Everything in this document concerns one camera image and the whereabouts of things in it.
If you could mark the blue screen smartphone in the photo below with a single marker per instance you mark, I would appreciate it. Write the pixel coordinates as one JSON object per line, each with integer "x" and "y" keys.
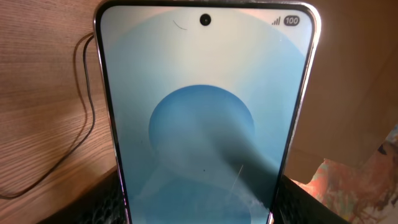
{"x": 203, "y": 99}

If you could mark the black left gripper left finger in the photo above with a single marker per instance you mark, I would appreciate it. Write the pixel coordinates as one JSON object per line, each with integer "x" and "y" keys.
{"x": 103, "y": 204}

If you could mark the colourful patterned cloth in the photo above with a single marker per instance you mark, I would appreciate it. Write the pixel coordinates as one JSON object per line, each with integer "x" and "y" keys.
{"x": 367, "y": 194}

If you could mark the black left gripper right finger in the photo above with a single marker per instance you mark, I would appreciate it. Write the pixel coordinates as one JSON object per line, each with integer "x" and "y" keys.
{"x": 293, "y": 205}

